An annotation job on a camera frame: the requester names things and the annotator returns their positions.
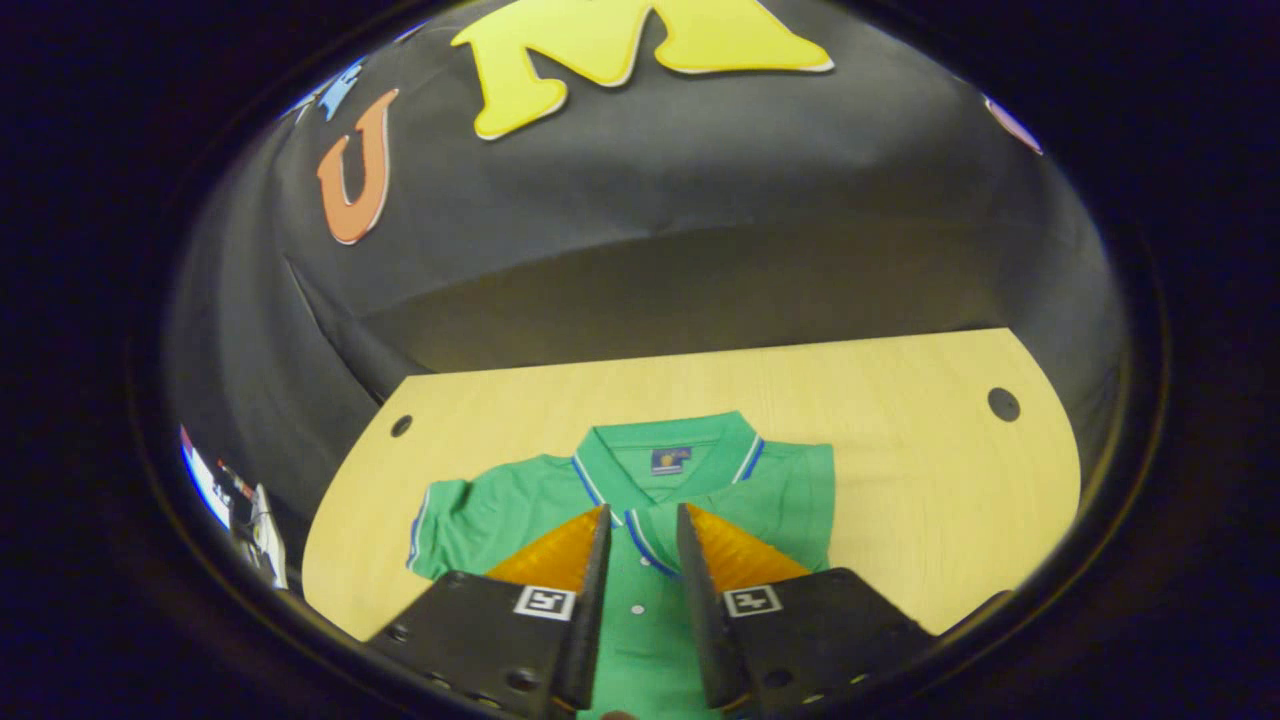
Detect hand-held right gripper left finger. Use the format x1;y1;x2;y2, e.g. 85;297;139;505
362;503;613;720

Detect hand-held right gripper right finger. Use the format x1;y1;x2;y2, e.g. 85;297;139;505
675;502;939;719

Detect green T-shirt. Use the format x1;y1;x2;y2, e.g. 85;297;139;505
405;410;836;720

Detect black backdrop cloth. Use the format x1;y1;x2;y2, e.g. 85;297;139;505
165;0;1136;561

